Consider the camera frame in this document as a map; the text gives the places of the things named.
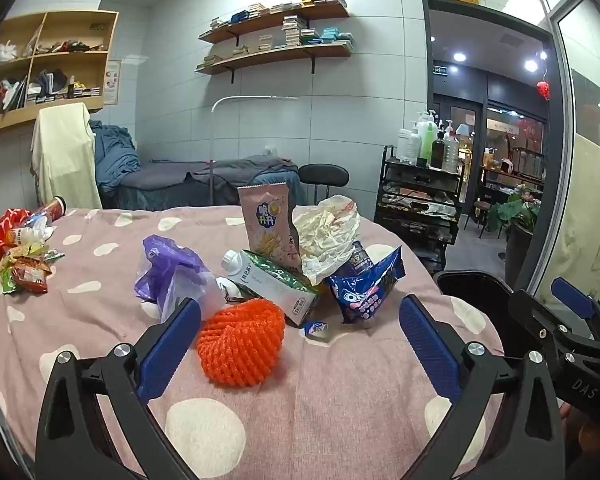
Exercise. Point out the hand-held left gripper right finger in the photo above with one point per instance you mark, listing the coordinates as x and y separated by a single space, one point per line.
427 345

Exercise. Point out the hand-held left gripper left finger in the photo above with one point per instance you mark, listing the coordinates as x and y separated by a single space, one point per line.
172 345

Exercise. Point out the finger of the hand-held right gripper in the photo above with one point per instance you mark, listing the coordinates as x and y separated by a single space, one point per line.
572 297
535 315

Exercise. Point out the orange foam fruit net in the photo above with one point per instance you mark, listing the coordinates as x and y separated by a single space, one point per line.
240 345

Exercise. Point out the black bin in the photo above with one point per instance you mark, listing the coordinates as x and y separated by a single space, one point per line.
472 285

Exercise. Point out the small white blue wrapper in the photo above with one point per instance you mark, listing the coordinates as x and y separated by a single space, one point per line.
316 329

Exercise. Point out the white green milk carton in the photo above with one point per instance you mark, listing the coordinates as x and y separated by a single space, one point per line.
270 285

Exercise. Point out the person's right hand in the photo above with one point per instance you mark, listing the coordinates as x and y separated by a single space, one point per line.
597 440

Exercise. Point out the purple plastic bag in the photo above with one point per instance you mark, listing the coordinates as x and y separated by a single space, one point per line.
170 265

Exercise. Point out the blue cookie packet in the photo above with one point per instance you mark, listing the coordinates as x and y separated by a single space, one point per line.
365 295

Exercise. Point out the green potted plant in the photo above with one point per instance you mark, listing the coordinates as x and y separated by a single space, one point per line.
517 210

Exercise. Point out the small dark packet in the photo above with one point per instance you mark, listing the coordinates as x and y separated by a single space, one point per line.
361 259

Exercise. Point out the pink polka dot tablecloth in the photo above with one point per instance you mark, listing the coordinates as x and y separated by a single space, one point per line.
330 400

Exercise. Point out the wooden stool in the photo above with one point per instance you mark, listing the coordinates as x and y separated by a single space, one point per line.
482 210

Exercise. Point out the black trolley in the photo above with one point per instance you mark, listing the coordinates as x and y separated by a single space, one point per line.
415 210

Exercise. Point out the crumpled white plastic bag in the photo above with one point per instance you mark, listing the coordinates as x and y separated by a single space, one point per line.
325 235

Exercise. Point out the pink snack packet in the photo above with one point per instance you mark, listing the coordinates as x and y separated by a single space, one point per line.
267 220

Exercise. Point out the massage bed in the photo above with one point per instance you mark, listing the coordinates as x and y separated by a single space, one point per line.
165 180

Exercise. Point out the pile of snack packets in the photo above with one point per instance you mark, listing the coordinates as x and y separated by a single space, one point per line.
25 270

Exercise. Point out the red chips can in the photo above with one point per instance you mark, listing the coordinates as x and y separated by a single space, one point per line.
52 208

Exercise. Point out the small white bottle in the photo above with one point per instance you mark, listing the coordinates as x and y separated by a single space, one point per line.
27 234

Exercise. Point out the white floor lamp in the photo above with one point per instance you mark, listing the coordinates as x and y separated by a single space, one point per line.
213 160

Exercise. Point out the grey blanket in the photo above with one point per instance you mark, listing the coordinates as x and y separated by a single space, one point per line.
255 172

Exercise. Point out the blue cloth pile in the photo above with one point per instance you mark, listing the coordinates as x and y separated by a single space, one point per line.
112 155

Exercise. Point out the black round stool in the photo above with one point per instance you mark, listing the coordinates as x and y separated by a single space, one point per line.
324 174

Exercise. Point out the group of bottles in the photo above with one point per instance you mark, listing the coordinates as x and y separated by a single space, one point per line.
427 142

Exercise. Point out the red patterned bag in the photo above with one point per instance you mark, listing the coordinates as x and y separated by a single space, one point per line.
0 235

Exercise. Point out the red hanging ornament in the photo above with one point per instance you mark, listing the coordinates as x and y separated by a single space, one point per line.
544 90

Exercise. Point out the cream towel on chair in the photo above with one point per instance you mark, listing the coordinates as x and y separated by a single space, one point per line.
65 155

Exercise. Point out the pile of dark clothes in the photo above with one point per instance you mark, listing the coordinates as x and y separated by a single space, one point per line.
72 46

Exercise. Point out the wooden shelf cabinet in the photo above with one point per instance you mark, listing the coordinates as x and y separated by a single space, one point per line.
75 22

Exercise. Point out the wall poster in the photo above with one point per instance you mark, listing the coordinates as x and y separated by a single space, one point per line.
112 82

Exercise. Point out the black door frame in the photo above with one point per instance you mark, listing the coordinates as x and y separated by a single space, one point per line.
426 60

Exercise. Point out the wooden wall shelf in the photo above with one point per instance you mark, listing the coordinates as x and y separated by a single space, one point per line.
280 55
280 17

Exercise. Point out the wall shelves with boxes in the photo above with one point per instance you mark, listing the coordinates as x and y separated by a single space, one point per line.
295 30

